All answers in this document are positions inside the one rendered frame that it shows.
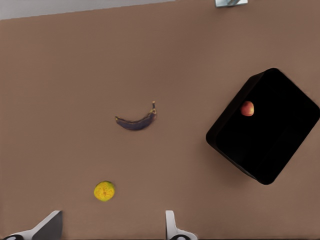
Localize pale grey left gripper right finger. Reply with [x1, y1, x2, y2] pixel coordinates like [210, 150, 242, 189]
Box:
[165, 210, 199, 240]

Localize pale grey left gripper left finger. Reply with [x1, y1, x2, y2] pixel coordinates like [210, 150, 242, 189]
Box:
[1, 210, 64, 240]

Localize black storage box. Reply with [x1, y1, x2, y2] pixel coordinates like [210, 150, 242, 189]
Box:
[205, 67, 320, 186]

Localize red apple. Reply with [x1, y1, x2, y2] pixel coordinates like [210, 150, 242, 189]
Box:
[240, 100, 255, 117]

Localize yellow-green citrus fruit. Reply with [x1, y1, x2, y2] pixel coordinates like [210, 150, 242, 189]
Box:
[93, 180, 116, 203]

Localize dark overripe banana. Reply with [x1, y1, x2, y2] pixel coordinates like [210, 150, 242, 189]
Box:
[114, 100, 158, 132]

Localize silver frame post foot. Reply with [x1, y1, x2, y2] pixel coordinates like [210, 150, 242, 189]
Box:
[215, 0, 249, 8]

